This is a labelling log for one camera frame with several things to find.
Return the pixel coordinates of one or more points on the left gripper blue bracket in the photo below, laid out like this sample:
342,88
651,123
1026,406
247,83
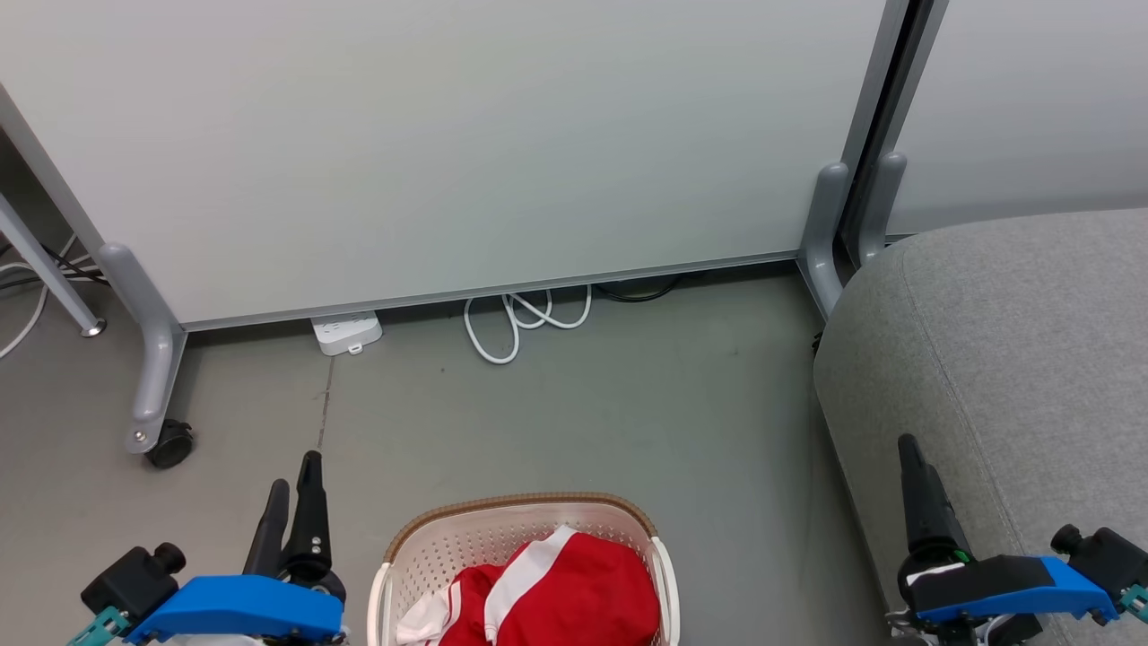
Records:
242,610

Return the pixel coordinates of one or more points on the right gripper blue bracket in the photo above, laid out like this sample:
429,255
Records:
995,588

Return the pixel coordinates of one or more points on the red and white garment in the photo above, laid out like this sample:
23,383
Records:
583,592

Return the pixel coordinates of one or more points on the grey fabric sofa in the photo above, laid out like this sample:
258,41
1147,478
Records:
1013,359

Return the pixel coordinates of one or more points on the black caster wheel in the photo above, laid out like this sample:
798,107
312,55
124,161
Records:
172,445

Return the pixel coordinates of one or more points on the white perforated laundry basket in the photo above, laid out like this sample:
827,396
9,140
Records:
466,538

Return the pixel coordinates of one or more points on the white power strip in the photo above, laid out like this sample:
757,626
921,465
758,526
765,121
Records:
345,332

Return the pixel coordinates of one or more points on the long grey partition foot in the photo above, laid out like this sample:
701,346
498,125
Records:
157,359

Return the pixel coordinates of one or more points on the grey upright partition foot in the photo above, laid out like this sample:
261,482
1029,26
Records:
881,206
823,242

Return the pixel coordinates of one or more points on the grey metal table leg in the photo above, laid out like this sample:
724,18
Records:
45,269

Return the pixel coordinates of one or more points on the large white partition panel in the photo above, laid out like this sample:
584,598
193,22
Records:
448,135

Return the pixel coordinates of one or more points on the narrow white partition panel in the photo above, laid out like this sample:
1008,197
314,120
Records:
1031,90

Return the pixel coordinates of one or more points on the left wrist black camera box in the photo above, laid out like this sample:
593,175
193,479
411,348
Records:
130,579

